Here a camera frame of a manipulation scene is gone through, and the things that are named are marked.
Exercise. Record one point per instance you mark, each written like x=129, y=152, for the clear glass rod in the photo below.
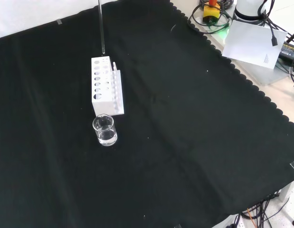
x=102, y=28

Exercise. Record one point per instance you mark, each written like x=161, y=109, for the clear glass beaker with water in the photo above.
x=106, y=135

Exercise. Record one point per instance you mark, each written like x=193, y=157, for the white test tube rack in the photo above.
x=102, y=99

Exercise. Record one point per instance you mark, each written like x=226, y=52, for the black cloth with scalloped edge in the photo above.
x=161, y=133

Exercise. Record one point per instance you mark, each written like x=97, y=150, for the yellow stop button box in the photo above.
x=211, y=12

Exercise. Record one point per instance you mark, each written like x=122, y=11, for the pale grey base board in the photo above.
x=263, y=76

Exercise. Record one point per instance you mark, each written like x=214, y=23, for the white paper sheet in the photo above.
x=251, y=42

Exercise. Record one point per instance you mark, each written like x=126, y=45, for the grey tape strip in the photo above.
x=59, y=21

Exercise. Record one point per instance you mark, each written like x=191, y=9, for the white power strip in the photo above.
x=238, y=222

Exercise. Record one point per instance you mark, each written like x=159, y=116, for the black power adapter brick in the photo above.
x=289, y=51

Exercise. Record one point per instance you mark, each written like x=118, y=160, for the black tripod leg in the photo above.
x=293, y=35

